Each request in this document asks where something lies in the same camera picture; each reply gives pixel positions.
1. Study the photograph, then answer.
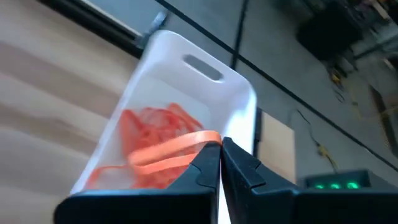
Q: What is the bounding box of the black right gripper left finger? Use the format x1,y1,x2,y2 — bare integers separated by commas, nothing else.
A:
53,141,222,224

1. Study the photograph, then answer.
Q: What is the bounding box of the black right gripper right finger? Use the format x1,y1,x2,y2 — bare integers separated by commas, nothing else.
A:
220,136,398,224

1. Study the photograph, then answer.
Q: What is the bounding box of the yellow plug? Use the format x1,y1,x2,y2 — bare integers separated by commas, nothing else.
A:
317,145,331,159

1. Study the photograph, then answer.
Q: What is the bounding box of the white plastic basket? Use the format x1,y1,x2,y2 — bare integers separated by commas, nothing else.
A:
70,29,258,224

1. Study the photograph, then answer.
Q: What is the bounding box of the black floor equipment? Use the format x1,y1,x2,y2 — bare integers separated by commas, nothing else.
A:
295,0,366,62

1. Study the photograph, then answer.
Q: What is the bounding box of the black floor cable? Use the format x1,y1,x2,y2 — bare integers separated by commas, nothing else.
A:
295,108,340,172

